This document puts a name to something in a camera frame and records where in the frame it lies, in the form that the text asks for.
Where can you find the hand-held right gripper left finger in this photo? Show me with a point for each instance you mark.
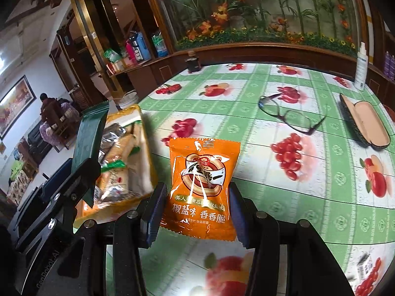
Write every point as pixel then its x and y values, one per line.
pixel 156 219

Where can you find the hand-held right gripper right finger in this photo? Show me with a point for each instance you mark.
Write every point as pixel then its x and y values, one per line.
pixel 239 225

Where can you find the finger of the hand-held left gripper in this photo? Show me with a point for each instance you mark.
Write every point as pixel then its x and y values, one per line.
pixel 58 172
pixel 85 175

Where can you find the dark green snack packet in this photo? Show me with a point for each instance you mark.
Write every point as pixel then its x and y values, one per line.
pixel 89 135

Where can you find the orange snack packet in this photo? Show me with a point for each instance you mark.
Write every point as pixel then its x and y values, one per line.
pixel 197 188

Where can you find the yellow snack tray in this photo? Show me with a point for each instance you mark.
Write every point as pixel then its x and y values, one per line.
pixel 149 166

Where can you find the floral printed cloth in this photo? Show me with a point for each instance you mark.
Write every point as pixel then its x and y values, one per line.
pixel 18 188

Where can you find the silver foil packet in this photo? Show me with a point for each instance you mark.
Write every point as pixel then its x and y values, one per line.
pixel 112 135

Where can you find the wooden chair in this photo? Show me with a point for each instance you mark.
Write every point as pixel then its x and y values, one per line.
pixel 60 123

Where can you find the green fruit-print tablecloth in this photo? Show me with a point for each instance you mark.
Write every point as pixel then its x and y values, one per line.
pixel 247 160

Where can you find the white bucket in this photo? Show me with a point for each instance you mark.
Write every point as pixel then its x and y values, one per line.
pixel 128 98

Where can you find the dark-framed eyeglasses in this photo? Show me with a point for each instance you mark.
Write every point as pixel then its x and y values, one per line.
pixel 297 120

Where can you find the green plastic bag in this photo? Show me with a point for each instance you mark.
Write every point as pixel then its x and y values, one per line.
pixel 111 55

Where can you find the dark thermos jug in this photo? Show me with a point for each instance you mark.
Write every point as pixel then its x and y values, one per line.
pixel 133 46

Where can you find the wooden display cabinet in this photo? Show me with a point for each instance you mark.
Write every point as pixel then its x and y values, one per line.
pixel 89 37

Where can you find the blue carton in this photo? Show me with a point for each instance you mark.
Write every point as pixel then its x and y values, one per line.
pixel 145 47

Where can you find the green pack of bottles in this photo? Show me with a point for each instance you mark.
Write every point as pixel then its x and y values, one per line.
pixel 159 44

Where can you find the small black jar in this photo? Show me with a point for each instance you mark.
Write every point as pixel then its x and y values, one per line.
pixel 193 64

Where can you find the open black glasses case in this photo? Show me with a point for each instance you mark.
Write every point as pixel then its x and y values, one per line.
pixel 368 120

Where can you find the wooden fish tank base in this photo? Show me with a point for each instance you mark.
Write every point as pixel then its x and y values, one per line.
pixel 262 52

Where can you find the white spray bottle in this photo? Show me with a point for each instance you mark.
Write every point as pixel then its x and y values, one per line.
pixel 360 71

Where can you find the purple bottle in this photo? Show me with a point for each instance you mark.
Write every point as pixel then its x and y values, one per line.
pixel 386 61
pixel 392 66

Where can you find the fish tank with artificial plants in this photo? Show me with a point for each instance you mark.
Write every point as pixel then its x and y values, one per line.
pixel 262 6

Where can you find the framed wall painting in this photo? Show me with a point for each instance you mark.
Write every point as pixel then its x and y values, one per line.
pixel 15 104

